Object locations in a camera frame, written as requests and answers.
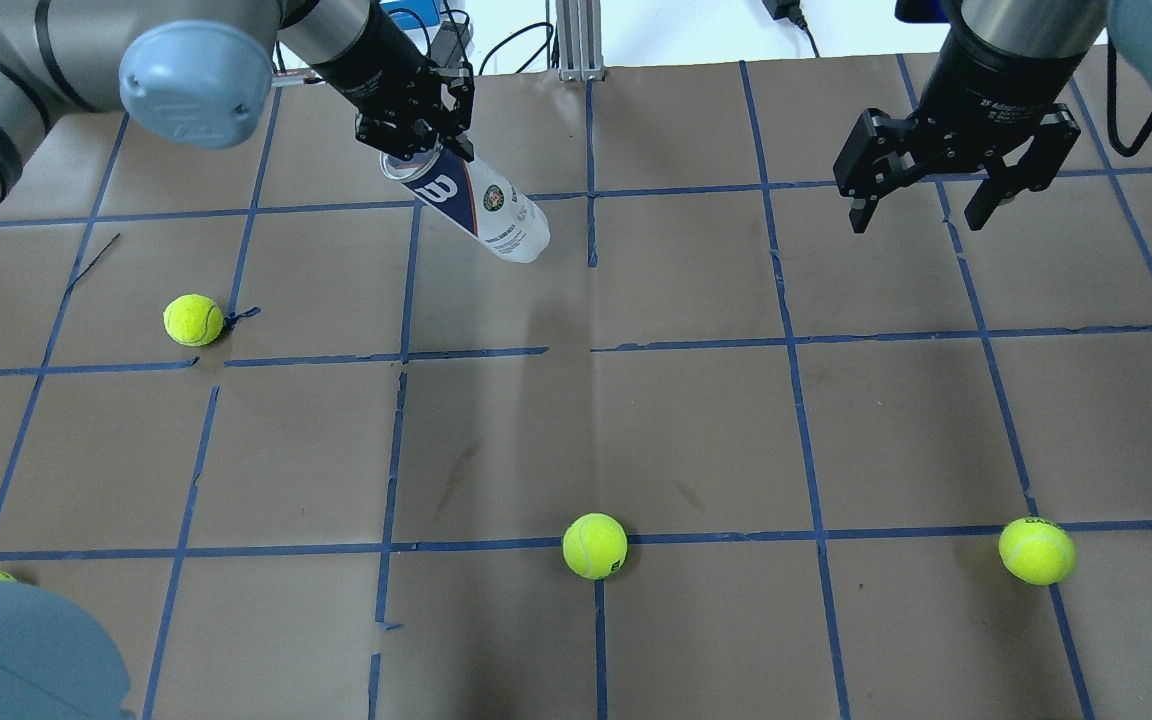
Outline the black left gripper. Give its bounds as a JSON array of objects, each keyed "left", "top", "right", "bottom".
[{"left": 355, "top": 61, "right": 476, "bottom": 161}]

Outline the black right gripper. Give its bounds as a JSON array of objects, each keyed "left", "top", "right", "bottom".
[{"left": 832, "top": 100, "right": 1082, "bottom": 234}]

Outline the clear tennis ball can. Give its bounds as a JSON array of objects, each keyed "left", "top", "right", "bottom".
[{"left": 379, "top": 145, "right": 550, "bottom": 264}]

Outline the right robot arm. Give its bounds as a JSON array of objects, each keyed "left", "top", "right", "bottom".
[{"left": 833, "top": 1, "right": 1152, "bottom": 233}]

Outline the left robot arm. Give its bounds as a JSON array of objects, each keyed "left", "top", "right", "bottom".
[{"left": 0, "top": 1, "right": 475, "bottom": 204}]

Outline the yellow tennis ball centre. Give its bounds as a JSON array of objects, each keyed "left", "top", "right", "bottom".
[{"left": 162, "top": 293, "right": 225, "bottom": 347}]

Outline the yellow tennis ball far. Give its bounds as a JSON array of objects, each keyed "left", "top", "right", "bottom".
[{"left": 996, "top": 516, "right": 1078, "bottom": 585}]

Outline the yellow tennis ball middle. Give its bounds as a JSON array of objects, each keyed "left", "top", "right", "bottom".
[{"left": 561, "top": 511, "right": 628, "bottom": 579}]

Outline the blue white box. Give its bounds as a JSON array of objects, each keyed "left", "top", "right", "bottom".
[{"left": 380, "top": 1, "right": 442, "bottom": 55}]

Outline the black power adapter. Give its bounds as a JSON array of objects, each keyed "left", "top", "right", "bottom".
[{"left": 761, "top": 0, "right": 823, "bottom": 59}]

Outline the brown paper table cover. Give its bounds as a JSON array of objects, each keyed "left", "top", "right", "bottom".
[{"left": 0, "top": 53, "right": 1152, "bottom": 719}]

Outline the aluminium frame post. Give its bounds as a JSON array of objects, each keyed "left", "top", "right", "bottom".
[{"left": 552, "top": 0, "right": 605, "bottom": 82}]

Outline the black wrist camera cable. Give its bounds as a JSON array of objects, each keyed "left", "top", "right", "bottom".
[{"left": 1104, "top": 40, "right": 1152, "bottom": 159}]

